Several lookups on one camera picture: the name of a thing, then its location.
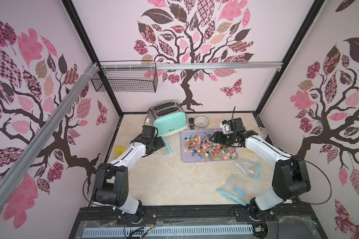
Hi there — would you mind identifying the lavender plastic tray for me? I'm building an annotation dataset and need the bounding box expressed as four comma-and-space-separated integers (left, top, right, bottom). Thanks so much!
179, 128, 239, 163

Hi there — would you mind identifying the small dark spice jar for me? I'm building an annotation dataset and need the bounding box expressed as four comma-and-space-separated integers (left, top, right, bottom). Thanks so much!
188, 118, 195, 129

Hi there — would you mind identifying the aluminium rail back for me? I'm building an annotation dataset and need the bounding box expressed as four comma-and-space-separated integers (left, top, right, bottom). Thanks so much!
100, 61, 283, 70

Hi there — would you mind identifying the black wire basket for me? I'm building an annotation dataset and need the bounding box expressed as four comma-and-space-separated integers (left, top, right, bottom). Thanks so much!
91, 60, 158, 93

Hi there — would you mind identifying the white sink strainer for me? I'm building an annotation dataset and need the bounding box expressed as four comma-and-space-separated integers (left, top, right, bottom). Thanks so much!
194, 116, 209, 128

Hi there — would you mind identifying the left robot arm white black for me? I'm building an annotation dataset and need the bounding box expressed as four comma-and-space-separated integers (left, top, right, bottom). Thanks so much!
83, 125, 165, 220

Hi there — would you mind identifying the black base frame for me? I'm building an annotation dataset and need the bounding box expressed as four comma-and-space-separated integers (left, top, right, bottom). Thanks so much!
68, 203, 327, 239

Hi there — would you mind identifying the mint green toaster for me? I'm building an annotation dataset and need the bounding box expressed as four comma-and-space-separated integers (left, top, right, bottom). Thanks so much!
147, 100, 188, 137

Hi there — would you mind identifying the candy bag yellow zip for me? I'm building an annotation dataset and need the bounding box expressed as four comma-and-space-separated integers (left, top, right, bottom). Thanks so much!
110, 146, 127, 158
258, 127, 268, 140

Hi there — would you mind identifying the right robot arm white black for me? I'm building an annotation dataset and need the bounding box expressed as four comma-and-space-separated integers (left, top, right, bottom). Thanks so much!
209, 118, 314, 221

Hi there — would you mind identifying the white cable duct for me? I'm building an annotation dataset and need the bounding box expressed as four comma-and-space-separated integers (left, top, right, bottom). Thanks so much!
80, 225, 254, 239

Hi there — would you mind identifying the aluminium rail left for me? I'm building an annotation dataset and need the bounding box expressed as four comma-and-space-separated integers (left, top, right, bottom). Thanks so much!
0, 62, 98, 209

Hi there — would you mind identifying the candy bag blue zip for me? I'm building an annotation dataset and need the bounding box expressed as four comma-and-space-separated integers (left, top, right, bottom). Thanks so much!
217, 174, 254, 206
235, 160, 261, 180

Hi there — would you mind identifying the aluminium rail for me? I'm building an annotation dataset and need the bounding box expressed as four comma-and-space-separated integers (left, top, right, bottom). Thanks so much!
0, 62, 98, 209
100, 61, 283, 70

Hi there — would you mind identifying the pile of candies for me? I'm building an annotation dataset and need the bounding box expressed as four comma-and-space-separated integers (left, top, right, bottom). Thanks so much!
183, 132, 238, 162

